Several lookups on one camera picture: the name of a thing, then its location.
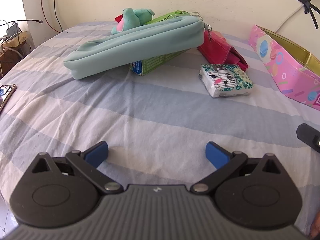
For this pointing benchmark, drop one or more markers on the teal fabric pencil pouch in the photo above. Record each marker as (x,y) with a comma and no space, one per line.
(137,45)

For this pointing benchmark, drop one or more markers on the black tape cross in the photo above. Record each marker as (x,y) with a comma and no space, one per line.
(306,1)

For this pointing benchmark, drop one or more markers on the bright green packet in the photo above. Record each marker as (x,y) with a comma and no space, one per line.
(165,17)

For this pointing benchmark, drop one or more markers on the pink tin box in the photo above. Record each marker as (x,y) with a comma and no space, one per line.
(282,70)

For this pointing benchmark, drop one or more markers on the grey device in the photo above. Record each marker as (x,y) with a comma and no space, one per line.
(12,30)

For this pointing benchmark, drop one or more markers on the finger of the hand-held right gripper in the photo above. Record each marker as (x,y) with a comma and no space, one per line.
(307,135)

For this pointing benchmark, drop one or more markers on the green carton box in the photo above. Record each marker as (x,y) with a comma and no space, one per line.
(150,65)

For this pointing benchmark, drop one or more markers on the red packet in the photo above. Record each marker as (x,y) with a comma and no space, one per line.
(220,50)

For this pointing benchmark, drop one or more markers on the teal plush toy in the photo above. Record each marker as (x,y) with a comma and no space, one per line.
(132,17)

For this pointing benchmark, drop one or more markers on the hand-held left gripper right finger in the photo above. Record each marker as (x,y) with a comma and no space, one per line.
(215,155)

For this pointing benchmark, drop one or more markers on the birdcage print tissue pack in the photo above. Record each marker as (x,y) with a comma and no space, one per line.
(225,80)

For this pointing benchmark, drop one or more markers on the wooden stool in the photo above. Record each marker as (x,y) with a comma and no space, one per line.
(12,52)

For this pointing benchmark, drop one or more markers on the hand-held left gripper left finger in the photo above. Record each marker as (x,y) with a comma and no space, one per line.
(98,152)

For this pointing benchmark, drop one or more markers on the smartphone with gold edge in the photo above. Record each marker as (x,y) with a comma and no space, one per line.
(6,95)

